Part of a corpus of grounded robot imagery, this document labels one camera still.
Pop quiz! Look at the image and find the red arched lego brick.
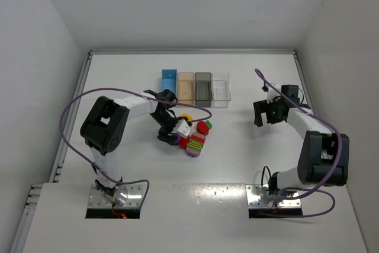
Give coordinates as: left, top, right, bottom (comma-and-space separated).
178, 137, 190, 149

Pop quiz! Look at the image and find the purple cable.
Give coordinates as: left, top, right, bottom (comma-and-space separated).
60, 87, 213, 206
254, 68, 344, 218

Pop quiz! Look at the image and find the red oval lego brick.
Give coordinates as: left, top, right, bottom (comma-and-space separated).
197, 121, 211, 136

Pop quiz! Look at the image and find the striped stacked lego block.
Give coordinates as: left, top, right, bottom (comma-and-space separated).
185, 132, 205, 158

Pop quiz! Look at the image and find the blue container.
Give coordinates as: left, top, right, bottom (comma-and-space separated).
161, 69, 178, 103

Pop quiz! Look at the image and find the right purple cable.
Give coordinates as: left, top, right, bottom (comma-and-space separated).
254, 68, 344, 218

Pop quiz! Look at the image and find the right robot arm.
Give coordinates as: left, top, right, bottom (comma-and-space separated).
253, 85, 349, 196

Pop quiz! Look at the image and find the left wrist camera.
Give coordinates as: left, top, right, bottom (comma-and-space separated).
172, 119, 192, 138

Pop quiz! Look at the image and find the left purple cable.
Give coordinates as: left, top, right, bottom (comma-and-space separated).
60, 87, 213, 206

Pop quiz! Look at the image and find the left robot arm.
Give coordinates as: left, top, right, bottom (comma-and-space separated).
80, 89, 192, 206

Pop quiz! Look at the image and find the metal base plate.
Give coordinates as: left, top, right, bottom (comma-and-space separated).
246, 184, 301, 210
88, 184, 143, 210

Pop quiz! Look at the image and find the grey translucent container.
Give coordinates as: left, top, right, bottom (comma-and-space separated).
195, 72, 213, 107

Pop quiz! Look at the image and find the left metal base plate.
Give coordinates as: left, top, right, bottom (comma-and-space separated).
88, 184, 143, 210

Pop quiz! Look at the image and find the purple lego brick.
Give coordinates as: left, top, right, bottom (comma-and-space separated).
174, 137, 180, 146

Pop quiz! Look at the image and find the clear container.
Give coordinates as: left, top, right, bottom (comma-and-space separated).
211, 73, 231, 108

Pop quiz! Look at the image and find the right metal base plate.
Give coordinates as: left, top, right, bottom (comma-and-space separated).
246, 184, 301, 210

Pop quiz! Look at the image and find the yellow oval lego brick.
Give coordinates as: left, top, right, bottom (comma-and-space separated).
180, 113, 193, 123

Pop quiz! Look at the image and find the plain green lego brick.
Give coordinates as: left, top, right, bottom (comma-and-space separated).
205, 120, 213, 129

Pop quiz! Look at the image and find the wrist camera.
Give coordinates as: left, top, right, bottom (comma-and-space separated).
172, 119, 192, 138
262, 82, 281, 104

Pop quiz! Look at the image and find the tan translucent container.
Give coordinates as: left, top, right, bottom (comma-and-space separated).
176, 72, 195, 105

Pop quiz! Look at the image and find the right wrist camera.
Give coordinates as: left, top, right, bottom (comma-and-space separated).
262, 82, 281, 104

